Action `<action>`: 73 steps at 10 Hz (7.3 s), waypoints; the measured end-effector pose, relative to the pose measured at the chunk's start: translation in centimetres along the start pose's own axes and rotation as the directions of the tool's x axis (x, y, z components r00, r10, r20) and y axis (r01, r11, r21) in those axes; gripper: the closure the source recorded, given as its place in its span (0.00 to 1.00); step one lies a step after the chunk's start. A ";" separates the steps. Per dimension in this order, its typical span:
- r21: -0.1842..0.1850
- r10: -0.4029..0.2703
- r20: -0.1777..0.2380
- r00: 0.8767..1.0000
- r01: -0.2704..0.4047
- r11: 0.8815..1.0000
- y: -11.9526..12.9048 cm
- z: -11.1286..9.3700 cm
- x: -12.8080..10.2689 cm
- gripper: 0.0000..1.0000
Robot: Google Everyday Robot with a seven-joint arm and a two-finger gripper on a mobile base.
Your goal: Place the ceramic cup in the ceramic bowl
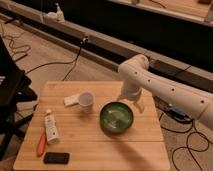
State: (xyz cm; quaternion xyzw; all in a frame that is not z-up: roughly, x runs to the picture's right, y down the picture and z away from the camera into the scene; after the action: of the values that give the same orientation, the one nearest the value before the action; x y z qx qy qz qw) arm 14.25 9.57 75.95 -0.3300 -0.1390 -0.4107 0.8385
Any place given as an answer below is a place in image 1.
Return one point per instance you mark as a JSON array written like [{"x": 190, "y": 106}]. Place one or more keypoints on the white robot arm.
[{"x": 198, "y": 104}]

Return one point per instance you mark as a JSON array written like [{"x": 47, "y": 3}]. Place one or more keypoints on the black smartphone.
[{"x": 56, "y": 158}]

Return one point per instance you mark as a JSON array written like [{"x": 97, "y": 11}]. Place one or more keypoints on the orange carrot toy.
[{"x": 41, "y": 145}]

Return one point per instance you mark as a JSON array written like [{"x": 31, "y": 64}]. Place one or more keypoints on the white ceramic cup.
[{"x": 86, "y": 101}]

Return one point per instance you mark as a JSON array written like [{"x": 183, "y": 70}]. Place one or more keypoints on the white tube with cap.
[{"x": 52, "y": 135}]

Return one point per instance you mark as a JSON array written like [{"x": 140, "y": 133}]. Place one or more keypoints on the green ceramic bowl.
[{"x": 116, "y": 117}]

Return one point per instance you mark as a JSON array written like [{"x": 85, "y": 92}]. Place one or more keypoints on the black chair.
[{"x": 14, "y": 88}]

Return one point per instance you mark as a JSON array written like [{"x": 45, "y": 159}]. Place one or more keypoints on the white device on ledge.
[{"x": 57, "y": 16}]

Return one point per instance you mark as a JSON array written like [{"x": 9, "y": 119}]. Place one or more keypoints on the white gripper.
[{"x": 132, "y": 93}]

